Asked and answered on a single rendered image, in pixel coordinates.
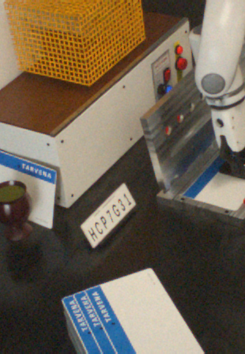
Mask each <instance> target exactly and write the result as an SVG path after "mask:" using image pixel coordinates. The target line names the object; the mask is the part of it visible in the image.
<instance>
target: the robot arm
mask: <svg viewBox="0 0 245 354"><path fill-rule="evenodd" d="M244 36H245V0H206V5H205V14H204V19H203V23H202V24H200V25H198V26H196V27H195V28H193V29H192V30H191V31H190V32H189V34H188V39H189V42H190V47H191V50H192V53H193V56H194V60H195V64H196V68H195V75H194V77H195V82H196V85H197V87H198V89H199V91H200V92H201V93H202V94H203V95H205V98H206V101H207V104H208V105H210V107H211V108H212V109H211V110H212V117H213V126H214V130H215V138H216V140H217V145H218V147H219V148H220V153H219V158H220V159H222V160H226V161H227V162H228V163H229V164H230V168H231V170H232V175H233V177H238V178H245V167H244V163H243V161H242V160H240V152H239V151H240V150H243V155H244V158H245V84H244V81H243V76H242V73H241V69H240V66H239V57H240V53H241V50H242V46H243V41H244ZM231 151H233V152H235V156H233V155H231Z"/></svg>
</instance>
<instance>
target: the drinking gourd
mask: <svg viewBox="0 0 245 354"><path fill-rule="evenodd" d="M31 212H32V199H31V197H30V195H29V193H28V191H27V187H26V185H24V184H23V183H22V182H19V181H6V182H4V183H0V222H1V223H2V224H3V225H5V226H7V227H6V230H5V231H4V235H5V237H6V238H7V239H8V240H10V241H21V240H23V239H26V238H27V237H29V236H30V234H31V232H32V226H31V225H30V224H27V223H26V221H27V220H28V218H29V216H30V214H31Z"/></svg>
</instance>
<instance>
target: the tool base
mask: <svg viewBox="0 0 245 354"><path fill-rule="evenodd" d="M219 153H220V148H219V147H218V145H217V140H216V138H215V135H214V136H213V142H212V143H211V144H210V145H209V146H208V147H207V148H205V150H204V151H203V152H202V155H203V157H202V158H201V159H200V160H199V161H198V162H197V163H196V164H195V165H194V166H193V167H192V168H191V169H190V171H189V172H187V169H186V170H185V171H184V172H183V173H182V174H181V176H180V177H174V178H173V179H172V180H171V182H170V184H171V186H170V187H169V188H168V189H167V190H161V191H160V193H159V194H158V195H157V196H156V197H157V203H160V204H163V205H168V206H171V207H172V208H176V209H181V210H183V211H187V212H189V213H194V214H197V215H200V216H203V217H208V218H210V219H214V220H217V221H220V222H223V223H226V224H230V225H236V226H240V227H242V228H244V227H245V204H244V203H243V204H242V205H241V206H240V207H239V209H238V210H237V211H232V210H229V209H224V208H221V207H218V206H215V205H211V204H208V203H205V202H202V201H197V200H194V199H191V198H186V197H184V196H183V193H184V192H185V191H186V190H187V188H188V187H189V186H191V185H192V184H193V183H194V181H195V180H196V179H197V178H198V177H199V176H200V175H201V174H202V173H203V171H204V170H205V169H206V168H207V167H208V166H209V165H211V163H212V162H213V161H214V159H215V158H216V157H217V156H218V154H219ZM180 198H184V200H180ZM226 210H228V213H225V212H224V211H226Z"/></svg>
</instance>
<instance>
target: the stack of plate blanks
mask: <svg viewBox="0 0 245 354"><path fill-rule="evenodd" d="M62 303H63V308H64V315H65V316H66V322H67V323H66V325H67V329H68V334H69V336H70V339H71V341H72V343H73V346H74V347H75V348H76V350H77V354H102V353H101V351H100V349H99V347H98V346H97V344H96V342H95V340H94V338H93V336H92V334H91V332H90V328H89V326H88V324H87V322H86V321H85V318H84V316H83V314H82V313H81V310H80V308H79V306H78V305H77V303H76V301H75V299H74V295H72V296H68V297H66V298H64V299H62Z"/></svg>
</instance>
